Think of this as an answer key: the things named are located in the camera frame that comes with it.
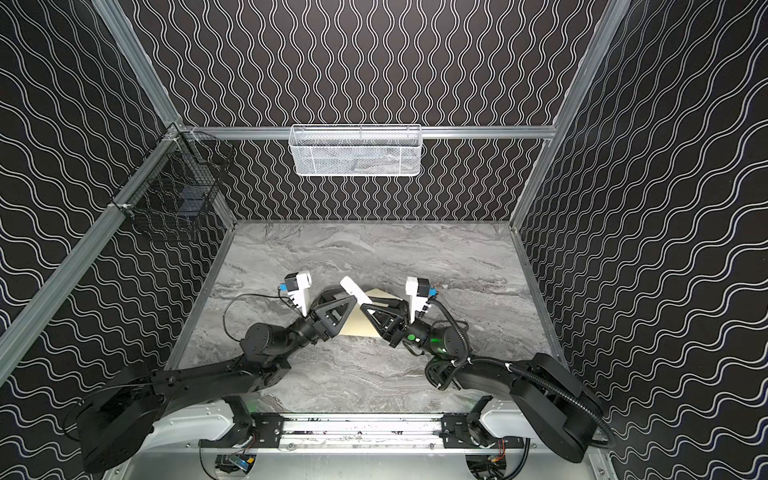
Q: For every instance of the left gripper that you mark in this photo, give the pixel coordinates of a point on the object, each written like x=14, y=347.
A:
x=315, y=318

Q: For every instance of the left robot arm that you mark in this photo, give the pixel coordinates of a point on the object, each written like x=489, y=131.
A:
x=113, y=422

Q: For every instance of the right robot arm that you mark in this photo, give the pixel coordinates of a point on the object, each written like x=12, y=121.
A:
x=560, y=410

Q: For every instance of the white glue stick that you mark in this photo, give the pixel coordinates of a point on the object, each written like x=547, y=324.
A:
x=353, y=289

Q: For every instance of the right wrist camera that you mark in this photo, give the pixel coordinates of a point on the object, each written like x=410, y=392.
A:
x=418, y=291

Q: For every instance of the black wire basket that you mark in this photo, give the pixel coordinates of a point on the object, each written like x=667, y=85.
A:
x=177, y=201

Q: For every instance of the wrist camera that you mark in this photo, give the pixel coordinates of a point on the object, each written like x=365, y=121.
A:
x=418, y=291
x=297, y=286

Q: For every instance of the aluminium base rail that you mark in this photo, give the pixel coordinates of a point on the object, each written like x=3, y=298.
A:
x=341, y=433

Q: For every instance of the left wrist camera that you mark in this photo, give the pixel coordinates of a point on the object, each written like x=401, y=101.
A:
x=297, y=286

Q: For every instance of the white wire mesh basket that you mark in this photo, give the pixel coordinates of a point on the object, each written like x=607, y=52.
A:
x=356, y=150

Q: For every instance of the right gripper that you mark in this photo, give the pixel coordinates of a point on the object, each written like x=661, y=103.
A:
x=398, y=322

